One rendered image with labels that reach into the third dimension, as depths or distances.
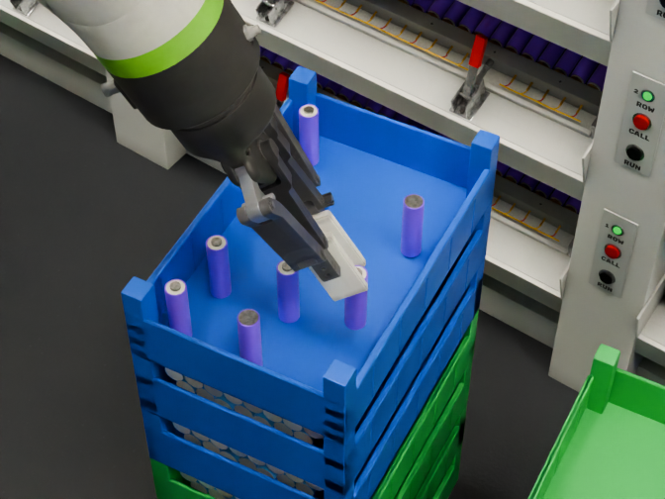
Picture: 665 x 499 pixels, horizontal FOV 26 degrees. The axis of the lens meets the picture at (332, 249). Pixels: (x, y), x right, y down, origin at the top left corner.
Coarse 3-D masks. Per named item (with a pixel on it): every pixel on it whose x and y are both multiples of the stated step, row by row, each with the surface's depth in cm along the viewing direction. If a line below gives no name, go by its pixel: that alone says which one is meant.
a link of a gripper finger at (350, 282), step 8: (328, 232) 108; (328, 240) 108; (336, 248) 109; (336, 256) 109; (344, 256) 110; (344, 264) 110; (352, 264) 111; (344, 272) 111; (352, 272) 111; (320, 280) 111; (336, 280) 111; (344, 280) 111; (352, 280) 111; (360, 280) 112; (328, 288) 112; (336, 288) 112; (344, 288) 112; (352, 288) 112; (360, 288) 112; (336, 296) 113; (344, 296) 113
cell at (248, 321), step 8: (240, 312) 114; (248, 312) 114; (256, 312) 114; (240, 320) 113; (248, 320) 113; (256, 320) 113; (240, 328) 113; (248, 328) 113; (256, 328) 114; (240, 336) 114; (248, 336) 114; (256, 336) 114; (240, 344) 115; (248, 344) 115; (256, 344) 115; (240, 352) 116; (248, 352) 116; (256, 352) 116; (248, 360) 116; (256, 360) 117
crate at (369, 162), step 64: (320, 128) 135; (384, 128) 131; (320, 192) 131; (384, 192) 131; (448, 192) 131; (192, 256) 124; (256, 256) 126; (384, 256) 126; (448, 256) 124; (128, 320) 116; (192, 320) 122; (320, 320) 122; (384, 320) 122; (256, 384) 114; (320, 384) 117
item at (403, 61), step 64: (256, 0) 169; (320, 0) 168; (384, 0) 163; (448, 0) 163; (320, 64) 166; (384, 64) 162; (448, 64) 161; (512, 64) 157; (576, 64) 158; (448, 128) 160; (512, 128) 156; (576, 128) 154; (576, 192) 154
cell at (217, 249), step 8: (208, 240) 119; (216, 240) 119; (224, 240) 119; (208, 248) 119; (216, 248) 119; (224, 248) 119; (208, 256) 119; (216, 256) 119; (224, 256) 119; (208, 264) 120; (216, 264) 120; (224, 264) 120; (216, 272) 120; (224, 272) 121; (216, 280) 121; (224, 280) 121; (216, 288) 122; (224, 288) 122; (216, 296) 123; (224, 296) 123
